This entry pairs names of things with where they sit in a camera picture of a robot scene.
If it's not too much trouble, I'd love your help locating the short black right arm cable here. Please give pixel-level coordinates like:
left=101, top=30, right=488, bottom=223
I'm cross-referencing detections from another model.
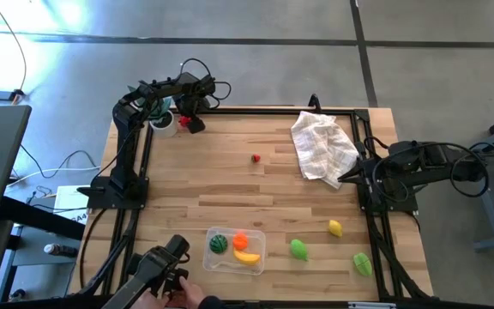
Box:
left=370, top=161, right=412, bottom=203

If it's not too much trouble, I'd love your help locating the white checked cloth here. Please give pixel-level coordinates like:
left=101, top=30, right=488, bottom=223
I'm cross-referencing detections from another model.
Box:
left=290, top=110, right=359, bottom=191

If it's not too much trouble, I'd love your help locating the white plastic bar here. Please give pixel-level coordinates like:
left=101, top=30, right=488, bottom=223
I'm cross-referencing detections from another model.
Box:
left=347, top=301, right=397, bottom=309

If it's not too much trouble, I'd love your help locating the person's right hand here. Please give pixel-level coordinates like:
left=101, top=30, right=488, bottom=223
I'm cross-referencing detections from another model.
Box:
left=178, top=276, right=207, bottom=309

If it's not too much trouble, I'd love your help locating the black left gripper loop cable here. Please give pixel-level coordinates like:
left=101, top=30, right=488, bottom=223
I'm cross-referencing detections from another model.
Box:
left=209, top=80, right=232, bottom=110

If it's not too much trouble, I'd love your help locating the clear plastic tupperware container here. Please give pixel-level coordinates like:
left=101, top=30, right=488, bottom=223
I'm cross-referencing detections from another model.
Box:
left=202, top=226, right=267, bottom=276

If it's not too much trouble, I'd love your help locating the person's forearm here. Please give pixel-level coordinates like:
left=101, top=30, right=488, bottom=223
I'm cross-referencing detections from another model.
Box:
left=197, top=294, right=226, bottom=309

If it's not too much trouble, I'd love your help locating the small dark bottle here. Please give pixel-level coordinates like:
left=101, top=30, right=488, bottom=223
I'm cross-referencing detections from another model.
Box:
left=44, top=242, right=80, bottom=259

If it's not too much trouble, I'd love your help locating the green striped toy watermelon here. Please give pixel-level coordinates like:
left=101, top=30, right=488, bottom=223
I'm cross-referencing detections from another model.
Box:
left=209, top=234, right=229, bottom=254

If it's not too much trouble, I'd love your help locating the person's hand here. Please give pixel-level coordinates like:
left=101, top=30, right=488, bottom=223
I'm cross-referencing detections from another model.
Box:
left=178, top=276, right=207, bottom=309
left=130, top=289, right=169, bottom=309

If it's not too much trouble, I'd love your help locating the person's left hand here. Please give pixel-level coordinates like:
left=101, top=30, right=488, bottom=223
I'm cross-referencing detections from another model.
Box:
left=130, top=289, right=169, bottom=309

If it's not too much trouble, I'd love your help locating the green leafy toy vegetable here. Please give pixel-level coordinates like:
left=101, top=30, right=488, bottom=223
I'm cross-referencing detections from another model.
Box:
left=352, top=251, right=373, bottom=277

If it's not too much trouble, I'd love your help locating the black desk beam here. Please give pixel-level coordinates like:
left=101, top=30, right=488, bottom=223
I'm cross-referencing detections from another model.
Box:
left=0, top=196, right=86, bottom=240

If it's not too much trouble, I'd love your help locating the white paper sheet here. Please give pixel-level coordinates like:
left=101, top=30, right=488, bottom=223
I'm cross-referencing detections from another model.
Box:
left=53, top=185, right=92, bottom=224

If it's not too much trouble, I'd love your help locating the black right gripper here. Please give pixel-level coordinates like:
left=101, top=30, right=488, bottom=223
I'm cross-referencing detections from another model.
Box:
left=338, top=156, right=388, bottom=190

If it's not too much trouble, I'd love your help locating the orange toy pumpkin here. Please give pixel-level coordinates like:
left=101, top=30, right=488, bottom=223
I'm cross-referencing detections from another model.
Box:
left=232, top=233, right=250, bottom=251

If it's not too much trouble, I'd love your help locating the black floor cable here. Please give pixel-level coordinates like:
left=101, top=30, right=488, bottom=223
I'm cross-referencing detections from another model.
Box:
left=18, top=143, right=101, bottom=179

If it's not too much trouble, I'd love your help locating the green plant in white pot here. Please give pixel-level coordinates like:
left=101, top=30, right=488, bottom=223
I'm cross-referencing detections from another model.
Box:
left=143, top=94, right=179, bottom=139

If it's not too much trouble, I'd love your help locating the black cable beside frame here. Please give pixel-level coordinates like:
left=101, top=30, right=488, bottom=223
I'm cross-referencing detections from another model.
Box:
left=78, top=208, right=107, bottom=289

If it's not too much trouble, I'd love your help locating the yellow toy banana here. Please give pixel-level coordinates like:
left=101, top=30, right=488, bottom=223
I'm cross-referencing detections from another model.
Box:
left=232, top=248, right=262, bottom=265

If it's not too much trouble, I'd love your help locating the black left wrist arch cable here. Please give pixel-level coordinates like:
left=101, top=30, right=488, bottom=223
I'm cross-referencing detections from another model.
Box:
left=179, top=58, right=214, bottom=87

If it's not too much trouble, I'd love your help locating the grey metal plate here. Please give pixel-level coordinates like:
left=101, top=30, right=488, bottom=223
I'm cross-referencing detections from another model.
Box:
left=10, top=225, right=81, bottom=268

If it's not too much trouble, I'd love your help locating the black aluminium table frame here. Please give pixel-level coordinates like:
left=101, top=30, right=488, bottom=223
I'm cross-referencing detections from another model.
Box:
left=69, top=105, right=435, bottom=309

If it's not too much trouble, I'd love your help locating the large black right arm cable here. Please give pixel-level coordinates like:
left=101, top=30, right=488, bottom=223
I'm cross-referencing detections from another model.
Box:
left=449, top=142, right=491, bottom=199

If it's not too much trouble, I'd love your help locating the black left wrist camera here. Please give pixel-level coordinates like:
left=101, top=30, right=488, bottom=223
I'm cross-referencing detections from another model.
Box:
left=186, top=117, right=207, bottom=135

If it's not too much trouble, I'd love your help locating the green bumpy toy fruit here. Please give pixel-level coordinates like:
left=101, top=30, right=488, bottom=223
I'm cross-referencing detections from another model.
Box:
left=289, top=239, right=310, bottom=261

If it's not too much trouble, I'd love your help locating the white floor cable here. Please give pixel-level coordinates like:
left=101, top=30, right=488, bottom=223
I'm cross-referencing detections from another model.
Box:
left=6, top=166, right=102, bottom=188

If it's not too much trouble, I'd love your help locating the thin floor cable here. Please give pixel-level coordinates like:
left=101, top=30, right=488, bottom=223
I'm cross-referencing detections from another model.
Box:
left=0, top=0, right=28, bottom=94

